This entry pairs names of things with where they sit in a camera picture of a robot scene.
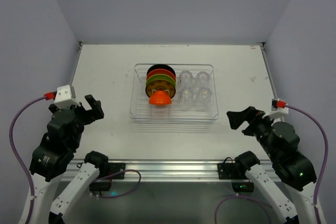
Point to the clear glass front right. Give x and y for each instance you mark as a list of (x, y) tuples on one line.
[(204, 97)]

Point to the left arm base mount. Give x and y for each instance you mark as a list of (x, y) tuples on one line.
[(105, 185)]

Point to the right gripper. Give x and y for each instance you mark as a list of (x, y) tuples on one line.
[(251, 120)]

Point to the green plate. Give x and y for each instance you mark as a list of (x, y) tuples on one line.
[(162, 77)]

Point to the orange bowl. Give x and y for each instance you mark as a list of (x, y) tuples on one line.
[(160, 98)]

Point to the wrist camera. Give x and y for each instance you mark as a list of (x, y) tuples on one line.
[(278, 110), (65, 97)]

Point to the black plate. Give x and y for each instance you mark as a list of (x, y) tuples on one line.
[(161, 66)]

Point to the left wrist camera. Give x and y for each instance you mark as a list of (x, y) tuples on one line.
[(65, 97)]

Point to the aluminium mounting rail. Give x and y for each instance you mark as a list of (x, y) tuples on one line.
[(168, 171)]

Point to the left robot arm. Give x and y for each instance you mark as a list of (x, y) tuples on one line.
[(50, 160)]

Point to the orange plate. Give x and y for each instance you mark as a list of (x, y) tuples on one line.
[(161, 71)]

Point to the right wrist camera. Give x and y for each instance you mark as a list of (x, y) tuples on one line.
[(278, 110)]

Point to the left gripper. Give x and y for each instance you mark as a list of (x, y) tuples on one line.
[(84, 111)]

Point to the clear glass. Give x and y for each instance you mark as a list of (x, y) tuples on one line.
[(186, 78), (202, 79), (186, 98), (204, 97)]

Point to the yellow patterned plate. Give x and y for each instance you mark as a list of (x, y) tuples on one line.
[(160, 85)]

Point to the clear glass front left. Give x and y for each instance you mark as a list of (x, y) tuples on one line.
[(186, 98)]

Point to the white wire dish rack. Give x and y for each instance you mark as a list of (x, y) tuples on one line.
[(142, 111)]

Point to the clear glass back right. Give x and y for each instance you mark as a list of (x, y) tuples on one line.
[(202, 79)]

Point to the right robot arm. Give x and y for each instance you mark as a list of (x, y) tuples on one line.
[(280, 142)]

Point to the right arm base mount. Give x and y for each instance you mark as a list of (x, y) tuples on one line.
[(227, 170)]

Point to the clear glass back left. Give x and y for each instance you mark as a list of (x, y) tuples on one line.
[(186, 78)]

